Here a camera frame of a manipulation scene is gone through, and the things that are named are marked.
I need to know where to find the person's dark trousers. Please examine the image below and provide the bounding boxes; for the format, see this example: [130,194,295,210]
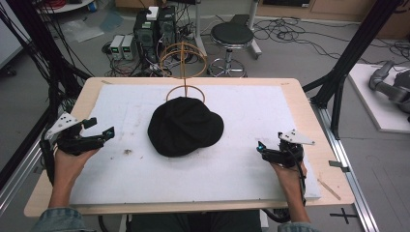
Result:
[128,210,263,232]

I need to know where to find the thin wooden stick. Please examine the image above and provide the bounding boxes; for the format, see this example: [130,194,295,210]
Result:
[316,178,342,201]

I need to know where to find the small metal bracket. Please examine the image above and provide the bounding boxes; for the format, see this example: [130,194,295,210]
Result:
[328,159,351,173]

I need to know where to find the black cap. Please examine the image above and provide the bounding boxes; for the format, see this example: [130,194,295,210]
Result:
[147,96,225,159]

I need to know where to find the white floor board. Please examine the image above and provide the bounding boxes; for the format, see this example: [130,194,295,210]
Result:
[347,62,410,134]

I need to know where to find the white round table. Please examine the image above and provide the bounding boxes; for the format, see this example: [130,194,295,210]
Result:
[36,0,95,15]

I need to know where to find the clear plastic sheet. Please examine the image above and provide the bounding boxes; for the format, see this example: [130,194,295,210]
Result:
[60,18,105,44]

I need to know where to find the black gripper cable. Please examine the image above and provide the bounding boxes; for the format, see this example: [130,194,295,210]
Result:
[39,136,56,188]
[289,149,308,208]

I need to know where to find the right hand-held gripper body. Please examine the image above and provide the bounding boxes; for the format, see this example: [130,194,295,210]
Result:
[261,129,316,169]

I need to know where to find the grey robot device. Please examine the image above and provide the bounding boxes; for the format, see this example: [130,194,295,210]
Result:
[367,60,410,114]

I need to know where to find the person's right hand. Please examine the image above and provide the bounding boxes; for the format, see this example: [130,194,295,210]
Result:
[270,160,308,195]

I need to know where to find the white foam mat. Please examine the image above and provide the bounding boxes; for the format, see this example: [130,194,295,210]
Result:
[69,83,323,206]

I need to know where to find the wooden ring hat stand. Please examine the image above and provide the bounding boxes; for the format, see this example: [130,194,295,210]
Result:
[159,42,208,104]

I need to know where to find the person's left hand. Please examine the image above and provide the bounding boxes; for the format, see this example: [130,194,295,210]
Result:
[52,148,100,191]

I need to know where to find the black metal frame post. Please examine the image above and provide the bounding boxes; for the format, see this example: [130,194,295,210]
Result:
[5,0,93,107]
[302,0,404,140]

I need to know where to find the loose black floor cables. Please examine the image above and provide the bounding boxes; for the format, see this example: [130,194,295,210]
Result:
[252,16,410,67]

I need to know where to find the grey power supply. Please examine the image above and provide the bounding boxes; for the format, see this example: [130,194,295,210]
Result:
[121,34,135,61]
[109,34,126,61]

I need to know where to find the black tape cross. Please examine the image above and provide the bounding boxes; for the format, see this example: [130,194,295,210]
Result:
[329,207,359,225]

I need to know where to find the aluminium rail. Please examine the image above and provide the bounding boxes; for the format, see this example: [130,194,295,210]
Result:
[309,99,381,232]
[0,138,51,216]

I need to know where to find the black round stool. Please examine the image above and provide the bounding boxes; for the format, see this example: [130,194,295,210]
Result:
[207,21,256,78]

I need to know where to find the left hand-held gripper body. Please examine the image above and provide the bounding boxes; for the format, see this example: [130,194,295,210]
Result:
[44,111,104,157]

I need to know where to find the black computer tower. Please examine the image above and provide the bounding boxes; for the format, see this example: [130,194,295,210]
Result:
[157,5,178,49]
[132,9,161,64]

